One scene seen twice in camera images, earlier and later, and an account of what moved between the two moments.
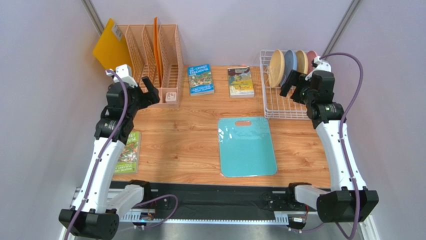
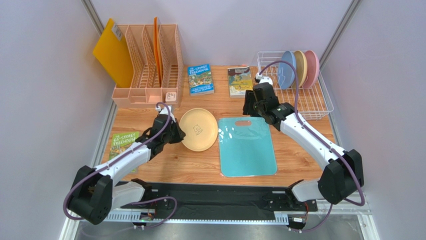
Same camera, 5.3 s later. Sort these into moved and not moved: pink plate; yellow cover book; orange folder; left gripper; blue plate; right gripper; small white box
Moved: right gripper; left gripper
Not moved: yellow cover book; small white box; orange folder; blue plate; pink plate
